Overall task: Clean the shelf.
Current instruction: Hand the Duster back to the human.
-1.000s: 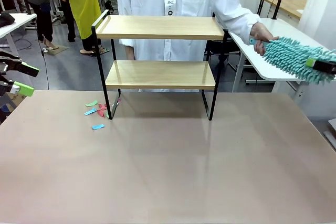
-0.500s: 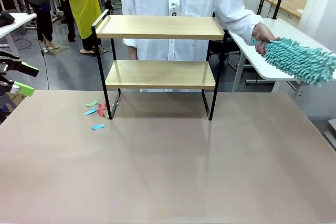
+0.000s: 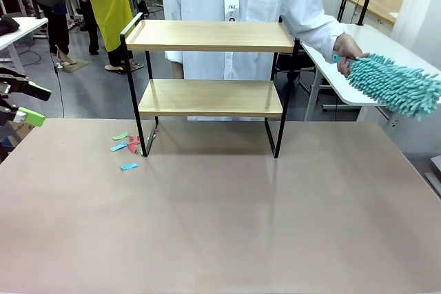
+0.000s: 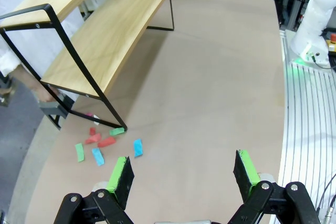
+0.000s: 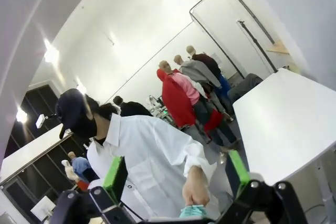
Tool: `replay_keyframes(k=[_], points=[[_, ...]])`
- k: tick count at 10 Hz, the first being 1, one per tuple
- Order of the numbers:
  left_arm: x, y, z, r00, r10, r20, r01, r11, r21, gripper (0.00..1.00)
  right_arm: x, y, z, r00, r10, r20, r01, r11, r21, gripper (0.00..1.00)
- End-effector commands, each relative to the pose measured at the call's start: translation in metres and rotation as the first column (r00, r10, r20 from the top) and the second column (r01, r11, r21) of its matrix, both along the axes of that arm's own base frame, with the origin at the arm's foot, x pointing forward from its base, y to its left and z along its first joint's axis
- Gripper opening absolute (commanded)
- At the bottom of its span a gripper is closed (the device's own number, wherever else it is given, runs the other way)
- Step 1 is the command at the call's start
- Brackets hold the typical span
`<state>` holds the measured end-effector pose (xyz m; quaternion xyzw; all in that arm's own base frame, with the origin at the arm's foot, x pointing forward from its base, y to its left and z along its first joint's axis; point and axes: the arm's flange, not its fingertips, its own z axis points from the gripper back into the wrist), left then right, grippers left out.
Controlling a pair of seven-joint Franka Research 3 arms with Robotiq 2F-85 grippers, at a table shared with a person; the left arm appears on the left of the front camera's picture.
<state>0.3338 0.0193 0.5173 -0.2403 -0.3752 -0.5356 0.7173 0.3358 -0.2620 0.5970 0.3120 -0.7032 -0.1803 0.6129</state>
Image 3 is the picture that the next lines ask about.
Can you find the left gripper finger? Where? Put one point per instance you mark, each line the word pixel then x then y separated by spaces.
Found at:
pixel 38 91
pixel 32 117

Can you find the teal microfibre duster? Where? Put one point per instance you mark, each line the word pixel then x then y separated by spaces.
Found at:
pixel 389 84

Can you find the person's right forearm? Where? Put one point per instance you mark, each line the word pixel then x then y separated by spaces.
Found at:
pixel 178 71

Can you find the person's left hand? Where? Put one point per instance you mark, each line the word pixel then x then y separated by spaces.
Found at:
pixel 346 49

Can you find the cardboard box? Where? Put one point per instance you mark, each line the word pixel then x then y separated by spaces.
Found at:
pixel 25 131

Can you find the dark blue floor object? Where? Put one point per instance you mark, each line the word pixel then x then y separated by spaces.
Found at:
pixel 7 144

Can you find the cardboard floor mat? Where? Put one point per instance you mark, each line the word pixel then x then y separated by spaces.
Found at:
pixel 74 66

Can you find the white desk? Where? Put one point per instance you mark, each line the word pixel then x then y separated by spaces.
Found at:
pixel 372 39
pixel 20 32

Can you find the black bag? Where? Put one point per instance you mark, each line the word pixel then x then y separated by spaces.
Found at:
pixel 7 25

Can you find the long green paper scrap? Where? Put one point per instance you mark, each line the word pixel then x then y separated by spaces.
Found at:
pixel 120 135

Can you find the red paper scrap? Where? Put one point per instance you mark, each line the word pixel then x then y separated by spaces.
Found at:
pixel 132 149
pixel 133 139

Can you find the mannequin in yellow skirt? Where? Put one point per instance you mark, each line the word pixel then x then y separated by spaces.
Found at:
pixel 110 8

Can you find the small green paper scrap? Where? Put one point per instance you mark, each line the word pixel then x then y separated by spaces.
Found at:
pixel 140 151

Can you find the pink paper scrap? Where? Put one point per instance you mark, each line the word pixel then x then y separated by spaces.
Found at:
pixel 156 133

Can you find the person in white shirt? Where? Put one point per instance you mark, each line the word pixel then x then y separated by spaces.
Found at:
pixel 262 8

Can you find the black office chair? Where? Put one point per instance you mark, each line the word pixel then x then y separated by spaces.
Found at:
pixel 306 66

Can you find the wooden-top table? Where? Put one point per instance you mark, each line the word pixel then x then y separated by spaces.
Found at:
pixel 379 5

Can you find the grey metal stand base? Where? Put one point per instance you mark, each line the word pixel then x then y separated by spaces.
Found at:
pixel 435 166

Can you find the two-tier wooden black-frame shelf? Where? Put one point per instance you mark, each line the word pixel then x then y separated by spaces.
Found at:
pixel 206 97

